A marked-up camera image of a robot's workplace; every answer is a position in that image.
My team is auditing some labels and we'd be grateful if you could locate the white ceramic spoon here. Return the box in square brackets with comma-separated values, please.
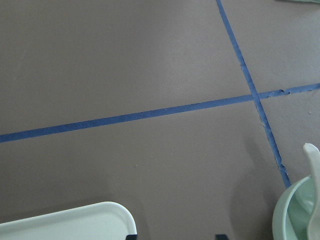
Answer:
[303, 143, 320, 240]

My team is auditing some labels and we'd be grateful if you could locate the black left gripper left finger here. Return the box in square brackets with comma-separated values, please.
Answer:
[126, 234, 138, 240]

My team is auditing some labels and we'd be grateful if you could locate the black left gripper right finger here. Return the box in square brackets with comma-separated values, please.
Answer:
[215, 234, 228, 240]

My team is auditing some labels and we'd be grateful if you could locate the mint green bowl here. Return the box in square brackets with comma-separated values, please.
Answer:
[272, 176, 315, 240]

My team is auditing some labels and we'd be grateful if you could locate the white rectangular tray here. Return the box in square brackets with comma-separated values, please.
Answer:
[0, 201, 138, 240]

